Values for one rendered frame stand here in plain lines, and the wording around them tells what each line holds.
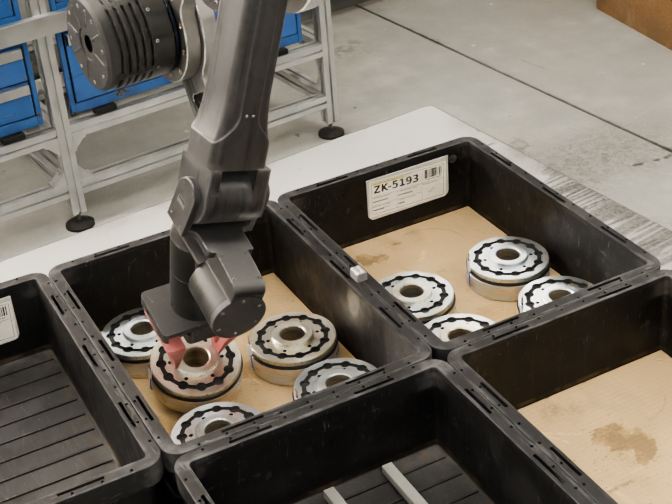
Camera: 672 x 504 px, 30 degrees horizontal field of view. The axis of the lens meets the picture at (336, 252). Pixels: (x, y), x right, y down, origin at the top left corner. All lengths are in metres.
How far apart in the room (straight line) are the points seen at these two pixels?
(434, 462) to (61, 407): 0.43
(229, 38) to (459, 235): 0.62
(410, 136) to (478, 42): 2.21
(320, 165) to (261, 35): 1.02
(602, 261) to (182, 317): 0.51
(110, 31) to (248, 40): 1.08
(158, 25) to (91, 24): 0.11
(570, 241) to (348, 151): 0.72
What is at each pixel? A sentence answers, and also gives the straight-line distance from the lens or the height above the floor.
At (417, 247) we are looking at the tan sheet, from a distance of 1.66.
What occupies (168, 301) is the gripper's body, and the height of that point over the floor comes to 0.98.
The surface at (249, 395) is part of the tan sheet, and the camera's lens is 1.42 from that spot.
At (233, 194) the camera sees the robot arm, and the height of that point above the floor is 1.13.
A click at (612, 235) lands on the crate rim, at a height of 0.93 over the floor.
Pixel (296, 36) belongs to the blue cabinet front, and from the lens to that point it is 3.65.
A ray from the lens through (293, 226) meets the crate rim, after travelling 1.55.
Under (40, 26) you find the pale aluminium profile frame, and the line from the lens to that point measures 3.23.
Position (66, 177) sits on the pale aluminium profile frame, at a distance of 3.42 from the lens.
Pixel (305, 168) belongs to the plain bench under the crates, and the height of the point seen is 0.70.
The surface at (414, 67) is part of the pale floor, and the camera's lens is 4.24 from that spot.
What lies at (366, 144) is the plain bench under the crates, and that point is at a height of 0.70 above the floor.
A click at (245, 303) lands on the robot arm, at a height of 1.04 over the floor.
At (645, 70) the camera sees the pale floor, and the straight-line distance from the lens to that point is 4.20.
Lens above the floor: 1.70
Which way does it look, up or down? 32 degrees down
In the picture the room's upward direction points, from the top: 5 degrees counter-clockwise
